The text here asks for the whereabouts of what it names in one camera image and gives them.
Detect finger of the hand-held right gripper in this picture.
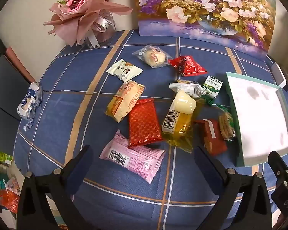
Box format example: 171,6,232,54
267,151,288,193

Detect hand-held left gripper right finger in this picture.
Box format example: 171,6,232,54
193,146,273,230

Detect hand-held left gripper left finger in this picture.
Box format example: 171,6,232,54
17,145,94,230

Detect dark red white-striped packet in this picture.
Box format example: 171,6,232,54
194,118,228,156

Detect yellow transparent snack packet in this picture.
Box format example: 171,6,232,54
161,98,205,153

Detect green round cookie packet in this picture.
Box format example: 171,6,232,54
214,103,237,143

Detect green-rimmed white box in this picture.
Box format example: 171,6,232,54
225,72,288,168

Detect pink snack packet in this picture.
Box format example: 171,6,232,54
99,129,166,184

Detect pale yellow jelly cup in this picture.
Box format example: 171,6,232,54
171,89,197,115

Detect red patterned snack packet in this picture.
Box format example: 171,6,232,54
128,98,164,148

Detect green white biscuit packet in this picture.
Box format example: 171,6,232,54
202,75,223,106

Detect yellow orange snack packet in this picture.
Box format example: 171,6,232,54
105,80,145,123

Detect cream white snack packet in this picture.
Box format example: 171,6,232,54
106,59,144,82

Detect blue plaid tablecloth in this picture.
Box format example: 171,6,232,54
13,29,288,230

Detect colourful plastic bags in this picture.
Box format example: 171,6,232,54
0,149,21,214

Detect blue white tissue packet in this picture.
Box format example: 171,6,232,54
17,82,42,132

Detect white power adapter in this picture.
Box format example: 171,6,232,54
271,63,286,88

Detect red triangular snack packet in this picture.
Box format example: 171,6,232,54
167,56,208,77

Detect dark cabinet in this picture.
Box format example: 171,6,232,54
0,36,22,154

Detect clear-wrapped round pastry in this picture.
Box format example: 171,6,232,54
132,45,171,68

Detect reddish brown board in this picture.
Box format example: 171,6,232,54
3,47,37,84

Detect pink flower bouquet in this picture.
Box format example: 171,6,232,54
43,0,133,48

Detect floral painting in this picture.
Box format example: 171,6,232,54
132,0,276,53

